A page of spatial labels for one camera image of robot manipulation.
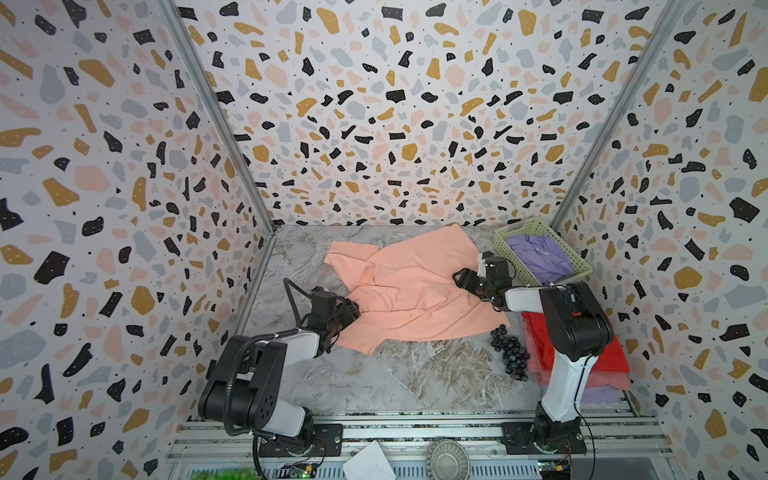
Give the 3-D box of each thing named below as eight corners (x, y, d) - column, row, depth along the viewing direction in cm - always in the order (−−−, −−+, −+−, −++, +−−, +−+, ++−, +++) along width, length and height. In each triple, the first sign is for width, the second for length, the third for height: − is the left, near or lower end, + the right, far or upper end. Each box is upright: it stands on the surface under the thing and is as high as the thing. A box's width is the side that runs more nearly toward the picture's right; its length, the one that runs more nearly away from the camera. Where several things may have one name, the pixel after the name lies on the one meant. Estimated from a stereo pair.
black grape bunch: (512, 385, 84) (518, 379, 80) (486, 335, 94) (490, 328, 90) (532, 377, 86) (539, 371, 82) (504, 329, 95) (509, 321, 91)
